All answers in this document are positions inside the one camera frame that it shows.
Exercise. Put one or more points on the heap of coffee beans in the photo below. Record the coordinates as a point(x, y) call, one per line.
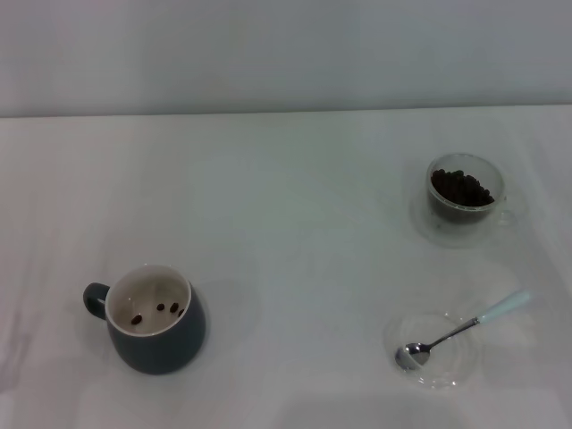
point(460, 190)

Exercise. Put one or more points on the clear glass saucer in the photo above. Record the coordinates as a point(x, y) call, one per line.
point(447, 373)
point(447, 238)

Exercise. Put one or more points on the dark grey mug white inside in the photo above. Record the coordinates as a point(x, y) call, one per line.
point(156, 350)

